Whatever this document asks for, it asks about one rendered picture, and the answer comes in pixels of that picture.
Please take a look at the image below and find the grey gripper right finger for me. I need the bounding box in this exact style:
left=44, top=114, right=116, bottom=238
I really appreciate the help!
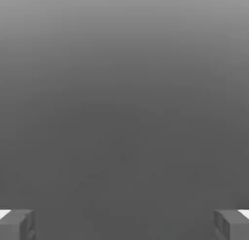
left=213, top=208, right=249, bottom=240

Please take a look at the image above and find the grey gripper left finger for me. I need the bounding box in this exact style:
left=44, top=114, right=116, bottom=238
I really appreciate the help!
left=0, top=208, right=37, bottom=240

